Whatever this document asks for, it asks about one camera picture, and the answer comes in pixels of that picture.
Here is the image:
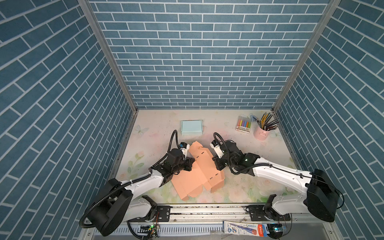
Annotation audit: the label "pink paper box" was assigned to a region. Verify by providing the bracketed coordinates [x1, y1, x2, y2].
[171, 142, 225, 201]

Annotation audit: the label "light blue paper box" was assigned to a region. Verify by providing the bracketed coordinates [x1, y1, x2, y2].
[181, 120, 203, 136]

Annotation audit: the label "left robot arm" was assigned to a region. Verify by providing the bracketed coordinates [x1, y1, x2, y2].
[79, 148, 195, 237]

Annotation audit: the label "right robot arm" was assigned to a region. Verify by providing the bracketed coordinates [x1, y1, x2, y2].
[210, 140, 343, 223]

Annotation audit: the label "box of coloured markers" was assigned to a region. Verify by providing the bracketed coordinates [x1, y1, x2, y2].
[236, 117, 252, 134]

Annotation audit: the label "pink pencil cup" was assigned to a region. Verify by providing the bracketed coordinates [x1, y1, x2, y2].
[254, 125, 270, 142]

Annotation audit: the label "coloured pencils bundle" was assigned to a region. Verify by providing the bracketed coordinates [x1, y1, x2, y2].
[256, 113, 280, 131]

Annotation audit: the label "white blue red package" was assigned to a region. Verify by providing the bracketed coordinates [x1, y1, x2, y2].
[223, 221, 269, 237]

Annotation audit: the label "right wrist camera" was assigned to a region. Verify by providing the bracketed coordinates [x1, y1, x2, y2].
[210, 140, 224, 159]

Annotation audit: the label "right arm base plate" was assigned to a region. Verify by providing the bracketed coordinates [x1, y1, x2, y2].
[245, 204, 292, 222]

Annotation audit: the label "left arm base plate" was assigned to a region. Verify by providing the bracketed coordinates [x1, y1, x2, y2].
[129, 206, 171, 223]

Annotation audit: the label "aluminium front rail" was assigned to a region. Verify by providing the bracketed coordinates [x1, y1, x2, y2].
[78, 202, 343, 240]

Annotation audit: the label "left black corrugated cable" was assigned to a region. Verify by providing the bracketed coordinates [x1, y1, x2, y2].
[78, 129, 180, 229]

